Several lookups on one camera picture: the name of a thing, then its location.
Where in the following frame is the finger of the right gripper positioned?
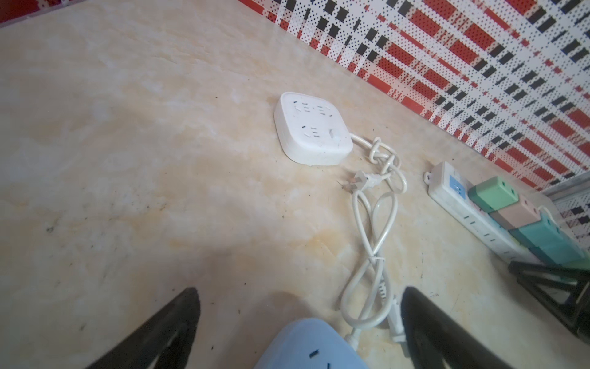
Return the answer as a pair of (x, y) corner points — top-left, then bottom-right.
(508, 261), (589, 344)

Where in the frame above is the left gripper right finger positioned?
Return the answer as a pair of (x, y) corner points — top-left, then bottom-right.
(401, 287), (510, 368)

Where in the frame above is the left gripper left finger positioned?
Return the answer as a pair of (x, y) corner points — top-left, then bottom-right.
(89, 287), (201, 368)

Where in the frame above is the teal plug adapter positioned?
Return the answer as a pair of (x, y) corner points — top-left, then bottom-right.
(509, 215), (572, 249)
(529, 241), (587, 265)

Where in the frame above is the teal plug adapter front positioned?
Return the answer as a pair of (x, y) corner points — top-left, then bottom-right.
(509, 215), (572, 249)

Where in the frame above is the pink plug adapter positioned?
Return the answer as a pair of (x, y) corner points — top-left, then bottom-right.
(490, 195), (541, 230)

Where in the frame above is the green plug adapter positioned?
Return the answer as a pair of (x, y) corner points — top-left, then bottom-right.
(562, 257), (590, 271)
(468, 176), (519, 213)

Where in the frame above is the long white power strip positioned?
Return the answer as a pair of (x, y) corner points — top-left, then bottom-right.
(423, 161), (582, 266)

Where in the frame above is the blue square power strip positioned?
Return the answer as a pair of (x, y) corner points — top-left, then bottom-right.
(255, 318), (367, 369)

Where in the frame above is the white square power strip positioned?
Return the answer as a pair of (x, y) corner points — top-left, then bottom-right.
(273, 92), (353, 166)

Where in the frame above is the white cord of square strips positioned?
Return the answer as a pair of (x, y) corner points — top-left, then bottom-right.
(336, 132), (409, 351)

